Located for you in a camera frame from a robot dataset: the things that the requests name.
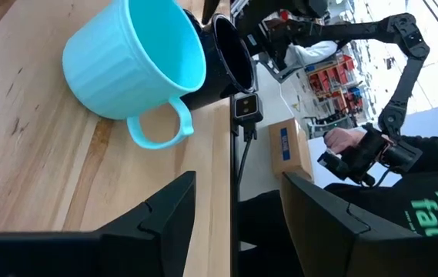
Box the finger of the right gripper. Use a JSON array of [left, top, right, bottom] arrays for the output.
[[202, 0, 222, 25]]

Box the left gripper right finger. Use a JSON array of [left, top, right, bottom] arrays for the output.
[[279, 171, 438, 277]]

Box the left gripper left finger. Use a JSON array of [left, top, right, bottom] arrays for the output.
[[0, 171, 197, 277]]

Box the black speckled enamel mug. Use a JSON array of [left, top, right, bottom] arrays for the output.
[[182, 9, 259, 112]]

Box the turquoise ceramic mug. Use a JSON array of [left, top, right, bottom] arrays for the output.
[[62, 0, 207, 151]]

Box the white fabric bundle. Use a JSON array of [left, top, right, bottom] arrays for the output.
[[283, 40, 339, 67]]

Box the person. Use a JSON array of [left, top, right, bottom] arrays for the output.
[[237, 134, 438, 277]]

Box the red storage bin rack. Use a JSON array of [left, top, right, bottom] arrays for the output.
[[305, 53, 366, 116]]

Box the cardboard box blue label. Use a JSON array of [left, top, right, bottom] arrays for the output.
[[267, 117, 315, 184]]

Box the person's hand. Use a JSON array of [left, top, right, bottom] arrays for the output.
[[323, 126, 368, 155]]

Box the small black camera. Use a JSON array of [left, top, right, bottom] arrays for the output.
[[232, 93, 265, 125]]

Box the black table frame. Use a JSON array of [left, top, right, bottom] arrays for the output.
[[228, 92, 241, 277]]

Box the black camera cable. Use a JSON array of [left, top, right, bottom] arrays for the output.
[[236, 122, 259, 189]]

